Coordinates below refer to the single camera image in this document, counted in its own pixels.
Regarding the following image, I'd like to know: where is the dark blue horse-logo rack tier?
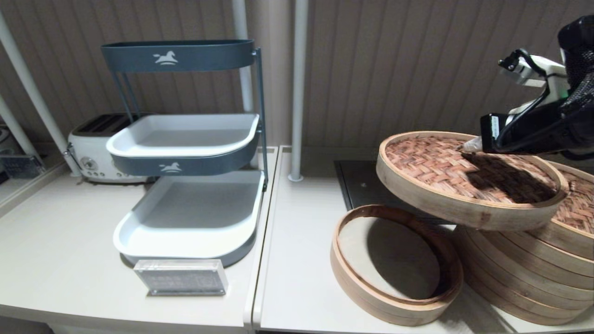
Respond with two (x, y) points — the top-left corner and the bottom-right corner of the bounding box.
(101, 40), (256, 73)

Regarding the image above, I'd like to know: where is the round beige steamer liner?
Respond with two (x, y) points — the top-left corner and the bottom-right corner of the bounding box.
(337, 217), (441, 301)

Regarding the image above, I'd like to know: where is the white retro toaster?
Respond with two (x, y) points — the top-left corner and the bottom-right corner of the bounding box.
(68, 113), (154, 184)

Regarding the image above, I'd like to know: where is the small woven bamboo steamer lid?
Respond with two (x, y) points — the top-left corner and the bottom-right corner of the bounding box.
(376, 131), (569, 231)

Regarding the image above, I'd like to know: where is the white metal shelf pole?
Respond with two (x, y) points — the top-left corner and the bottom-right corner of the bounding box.
(288, 0), (309, 182)
(0, 8), (83, 178)
(0, 94), (40, 157)
(231, 0), (255, 116)

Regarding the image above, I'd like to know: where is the three-tier blue tray rack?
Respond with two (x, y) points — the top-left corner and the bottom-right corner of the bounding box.
(113, 47), (270, 192)

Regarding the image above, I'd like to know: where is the small bamboo steamer basket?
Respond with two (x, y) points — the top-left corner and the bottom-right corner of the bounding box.
(330, 205), (464, 326)

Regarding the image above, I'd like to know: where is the black induction cooktop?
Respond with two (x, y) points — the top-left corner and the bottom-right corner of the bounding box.
(334, 161), (453, 225)

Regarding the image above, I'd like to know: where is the clear acrylic warning sign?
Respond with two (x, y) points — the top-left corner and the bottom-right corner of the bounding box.
(134, 259), (229, 296)

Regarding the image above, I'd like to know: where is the large bamboo steamer basket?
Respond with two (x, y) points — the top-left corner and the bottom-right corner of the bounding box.
(454, 225), (594, 325)
(480, 228), (594, 290)

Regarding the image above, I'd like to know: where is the small grey sign block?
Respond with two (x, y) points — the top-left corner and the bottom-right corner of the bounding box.
(0, 154), (45, 180)

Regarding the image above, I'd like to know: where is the white-lined blue rack tray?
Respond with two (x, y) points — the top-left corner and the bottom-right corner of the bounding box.
(113, 170), (266, 267)
(106, 114), (260, 177)

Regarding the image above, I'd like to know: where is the black cylindrical wrist camera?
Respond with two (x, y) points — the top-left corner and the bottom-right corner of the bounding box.
(498, 15), (594, 113)

